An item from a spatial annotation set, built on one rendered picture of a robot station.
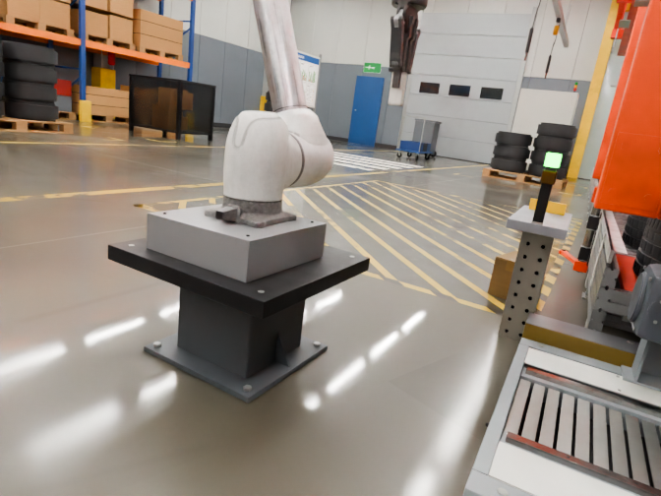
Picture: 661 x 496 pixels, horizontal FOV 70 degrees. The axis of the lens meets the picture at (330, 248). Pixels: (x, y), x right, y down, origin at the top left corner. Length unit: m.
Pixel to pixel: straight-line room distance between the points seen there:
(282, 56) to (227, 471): 1.05
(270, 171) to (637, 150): 1.01
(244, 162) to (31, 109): 6.53
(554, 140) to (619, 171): 7.86
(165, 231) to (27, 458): 0.54
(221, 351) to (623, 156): 1.23
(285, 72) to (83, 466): 1.06
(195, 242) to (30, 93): 6.57
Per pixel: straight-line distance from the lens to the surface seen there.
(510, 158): 9.60
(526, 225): 1.55
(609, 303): 1.76
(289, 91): 1.41
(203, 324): 1.31
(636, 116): 1.60
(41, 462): 1.10
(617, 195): 1.60
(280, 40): 1.45
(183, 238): 1.19
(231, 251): 1.08
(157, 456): 1.07
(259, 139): 1.19
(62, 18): 10.87
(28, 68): 7.63
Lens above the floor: 0.67
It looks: 15 degrees down
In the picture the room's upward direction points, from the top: 8 degrees clockwise
